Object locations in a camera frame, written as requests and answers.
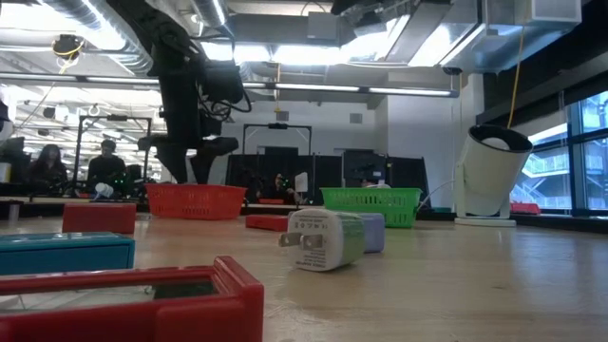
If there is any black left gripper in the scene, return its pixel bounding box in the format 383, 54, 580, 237
137, 69, 240, 185

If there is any red rectangular box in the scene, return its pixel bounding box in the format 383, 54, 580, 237
244, 214, 290, 233

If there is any red wall charger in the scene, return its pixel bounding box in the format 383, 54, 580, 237
61, 202, 138, 236

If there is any red digital timer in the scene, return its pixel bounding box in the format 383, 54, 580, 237
0, 255, 265, 342

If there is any teal rectangular box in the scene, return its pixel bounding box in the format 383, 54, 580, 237
0, 231, 137, 276

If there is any green and white charger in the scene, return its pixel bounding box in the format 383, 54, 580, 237
278, 207, 367, 273

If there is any periwinkle multi-port charger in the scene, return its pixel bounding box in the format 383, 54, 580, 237
358, 212, 387, 255

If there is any red plastic basket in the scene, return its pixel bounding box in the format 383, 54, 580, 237
144, 182, 248, 221

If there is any person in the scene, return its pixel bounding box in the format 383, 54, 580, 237
86, 138, 128, 194
28, 143, 69, 197
268, 172, 298, 204

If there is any black partition screen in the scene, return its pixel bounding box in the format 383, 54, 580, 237
224, 148, 431, 206

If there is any long ceiling light bar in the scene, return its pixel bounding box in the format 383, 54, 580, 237
0, 70, 460, 99

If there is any black monitor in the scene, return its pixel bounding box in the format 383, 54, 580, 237
0, 136, 32, 184

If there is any green plastic basket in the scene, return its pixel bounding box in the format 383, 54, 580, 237
320, 186, 423, 229

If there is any white spot lamp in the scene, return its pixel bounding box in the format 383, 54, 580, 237
453, 123, 535, 228

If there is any distant red basket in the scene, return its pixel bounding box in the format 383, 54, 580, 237
509, 201, 542, 217

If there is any window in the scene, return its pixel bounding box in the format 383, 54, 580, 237
510, 87, 608, 219

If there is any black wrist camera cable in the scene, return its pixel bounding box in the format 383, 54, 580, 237
197, 28, 253, 123

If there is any black frame rig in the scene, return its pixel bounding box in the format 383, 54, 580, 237
74, 114, 154, 196
242, 123, 314, 156

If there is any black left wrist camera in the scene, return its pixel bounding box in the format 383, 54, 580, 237
202, 60, 245, 105

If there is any yellow hanging cable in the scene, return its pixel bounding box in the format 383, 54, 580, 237
505, 23, 526, 130

